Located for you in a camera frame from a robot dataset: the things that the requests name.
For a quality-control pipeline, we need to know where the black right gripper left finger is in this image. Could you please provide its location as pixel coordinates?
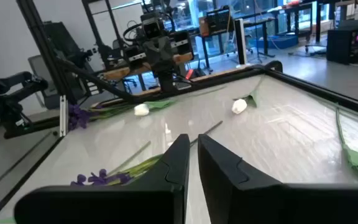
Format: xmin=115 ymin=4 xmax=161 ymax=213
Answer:
xmin=13 ymin=133 xmax=191 ymax=224

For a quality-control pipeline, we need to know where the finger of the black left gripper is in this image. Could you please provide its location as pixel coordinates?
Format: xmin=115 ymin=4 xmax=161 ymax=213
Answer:
xmin=123 ymin=37 xmax=162 ymax=75
xmin=160 ymin=30 xmax=195 ymax=75

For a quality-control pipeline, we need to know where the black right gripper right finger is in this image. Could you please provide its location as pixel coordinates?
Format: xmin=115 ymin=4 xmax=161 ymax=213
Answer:
xmin=197 ymin=133 xmax=358 ymax=224

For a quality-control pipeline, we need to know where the white artificial tulip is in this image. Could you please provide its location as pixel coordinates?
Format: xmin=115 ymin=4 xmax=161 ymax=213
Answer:
xmin=133 ymin=86 xmax=226 ymax=118
xmin=231 ymin=76 xmax=265 ymax=115

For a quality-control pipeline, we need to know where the purple artificial flower sprig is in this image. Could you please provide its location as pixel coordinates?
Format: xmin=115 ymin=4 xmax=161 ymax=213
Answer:
xmin=87 ymin=120 xmax=224 ymax=187
xmin=67 ymin=103 xmax=136 ymax=131
xmin=70 ymin=141 xmax=152 ymax=187

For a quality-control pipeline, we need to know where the red artificial tulip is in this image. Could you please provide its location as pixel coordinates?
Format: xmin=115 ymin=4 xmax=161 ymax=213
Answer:
xmin=335 ymin=105 xmax=358 ymax=185

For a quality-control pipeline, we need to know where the light wooden base board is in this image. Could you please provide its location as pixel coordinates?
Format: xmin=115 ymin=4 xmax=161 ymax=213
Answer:
xmin=103 ymin=52 xmax=260 ymax=103

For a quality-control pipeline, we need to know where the orange box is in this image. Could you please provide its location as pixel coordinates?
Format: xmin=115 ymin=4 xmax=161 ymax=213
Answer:
xmin=198 ymin=16 xmax=210 ymax=37

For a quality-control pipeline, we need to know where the black desk monitor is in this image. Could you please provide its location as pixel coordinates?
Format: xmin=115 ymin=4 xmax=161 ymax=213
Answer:
xmin=206 ymin=7 xmax=232 ymax=34

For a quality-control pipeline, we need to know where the black diagonal brace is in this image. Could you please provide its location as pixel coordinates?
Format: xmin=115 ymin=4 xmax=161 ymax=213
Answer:
xmin=57 ymin=58 xmax=137 ymax=104

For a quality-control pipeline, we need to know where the black beam with hazard stripes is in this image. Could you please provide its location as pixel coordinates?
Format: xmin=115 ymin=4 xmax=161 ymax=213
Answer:
xmin=84 ymin=79 xmax=104 ymax=97

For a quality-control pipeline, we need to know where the white computer tower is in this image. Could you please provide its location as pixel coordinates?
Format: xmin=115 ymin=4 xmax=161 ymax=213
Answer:
xmin=234 ymin=17 xmax=248 ymax=65

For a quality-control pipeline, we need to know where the black office desk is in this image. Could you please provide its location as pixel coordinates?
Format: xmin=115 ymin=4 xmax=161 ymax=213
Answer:
xmin=197 ymin=17 xmax=276 ymax=71
xmin=267 ymin=1 xmax=332 ymax=43

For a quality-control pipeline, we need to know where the silver aluminium profile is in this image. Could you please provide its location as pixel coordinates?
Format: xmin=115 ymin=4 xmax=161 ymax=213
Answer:
xmin=59 ymin=95 xmax=68 ymax=138

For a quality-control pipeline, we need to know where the blue floor mat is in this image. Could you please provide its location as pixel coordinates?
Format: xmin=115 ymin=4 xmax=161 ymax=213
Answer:
xmin=249 ymin=34 xmax=300 ymax=50

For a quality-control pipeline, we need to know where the black computer tower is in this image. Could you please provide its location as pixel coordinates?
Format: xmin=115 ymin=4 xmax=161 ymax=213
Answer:
xmin=326 ymin=27 xmax=358 ymax=65

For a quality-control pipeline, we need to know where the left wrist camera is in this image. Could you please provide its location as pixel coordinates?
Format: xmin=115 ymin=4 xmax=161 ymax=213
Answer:
xmin=140 ymin=14 xmax=165 ymax=40

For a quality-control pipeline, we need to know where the black rig post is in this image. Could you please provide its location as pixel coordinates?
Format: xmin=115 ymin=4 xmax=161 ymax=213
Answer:
xmin=16 ymin=0 xmax=77 ymax=106

